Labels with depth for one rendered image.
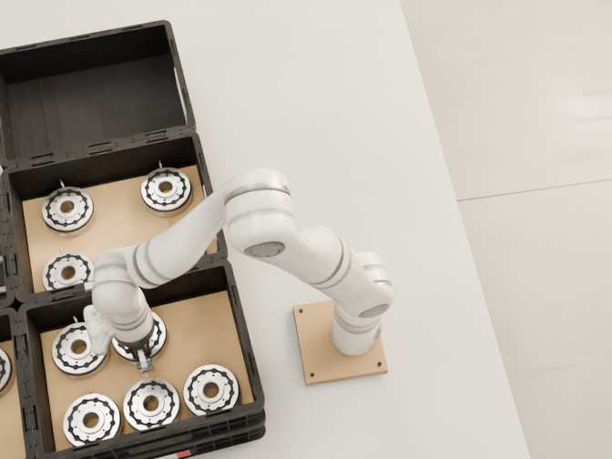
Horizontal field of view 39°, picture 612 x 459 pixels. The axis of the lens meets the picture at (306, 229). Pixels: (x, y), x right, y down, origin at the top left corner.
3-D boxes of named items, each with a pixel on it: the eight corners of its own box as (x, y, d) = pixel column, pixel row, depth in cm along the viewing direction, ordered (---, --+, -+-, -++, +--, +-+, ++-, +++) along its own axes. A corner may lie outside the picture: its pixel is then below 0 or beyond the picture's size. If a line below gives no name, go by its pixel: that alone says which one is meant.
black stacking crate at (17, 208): (201, 159, 189) (197, 130, 179) (231, 281, 176) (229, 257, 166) (16, 198, 183) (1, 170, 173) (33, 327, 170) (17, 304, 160)
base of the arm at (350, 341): (368, 310, 183) (375, 278, 168) (380, 350, 179) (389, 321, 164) (325, 320, 182) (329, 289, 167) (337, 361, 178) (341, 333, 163)
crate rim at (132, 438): (230, 261, 167) (229, 256, 165) (267, 410, 154) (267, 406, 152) (19, 310, 162) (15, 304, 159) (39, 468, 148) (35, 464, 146)
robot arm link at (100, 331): (83, 311, 152) (76, 297, 147) (146, 292, 154) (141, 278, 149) (94, 358, 148) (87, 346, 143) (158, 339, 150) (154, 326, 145)
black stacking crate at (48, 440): (232, 282, 176) (229, 259, 166) (267, 423, 163) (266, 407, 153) (33, 329, 170) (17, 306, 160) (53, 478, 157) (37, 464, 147)
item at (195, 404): (234, 362, 163) (234, 360, 163) (241, 413, 159) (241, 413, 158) (180, 370, 162) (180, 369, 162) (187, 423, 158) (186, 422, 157)
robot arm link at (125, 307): (147, 339, 145) (147, 290, 149) (134, 303, 131) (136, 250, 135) (104, 341, 144) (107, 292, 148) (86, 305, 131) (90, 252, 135)
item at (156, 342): (158, 303, 168) (158, 302, 168) (171, 351, 164) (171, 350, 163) (107, 319, 166) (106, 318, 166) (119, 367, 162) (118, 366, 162)
